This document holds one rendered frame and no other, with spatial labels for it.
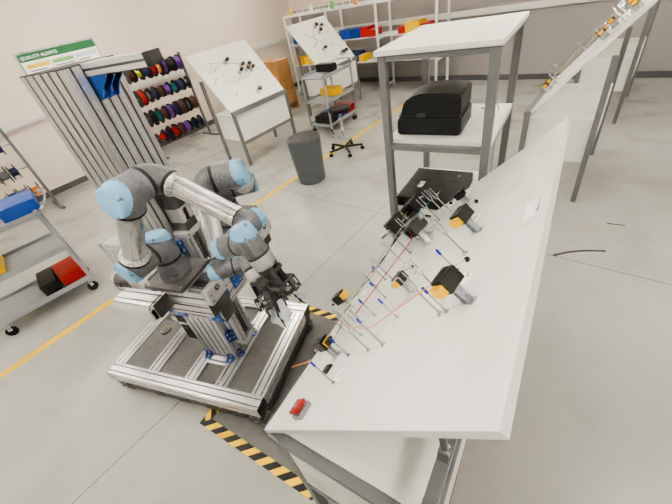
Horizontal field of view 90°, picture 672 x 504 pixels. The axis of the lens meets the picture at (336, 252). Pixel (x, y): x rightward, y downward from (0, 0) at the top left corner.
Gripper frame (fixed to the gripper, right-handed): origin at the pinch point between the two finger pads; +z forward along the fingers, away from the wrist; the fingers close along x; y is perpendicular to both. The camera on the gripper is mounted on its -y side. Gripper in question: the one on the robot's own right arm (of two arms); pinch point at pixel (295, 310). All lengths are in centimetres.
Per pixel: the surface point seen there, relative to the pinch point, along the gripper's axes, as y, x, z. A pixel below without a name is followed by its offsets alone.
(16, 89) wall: -646, 158, -276
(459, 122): 28, 105, -14
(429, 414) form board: 61, -22, -3
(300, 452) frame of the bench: -7, -29, 45
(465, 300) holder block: 59, 6, -4
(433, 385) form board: 59, -16, -2
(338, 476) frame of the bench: 9, -28, 50
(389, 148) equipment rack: -4, 95, -15
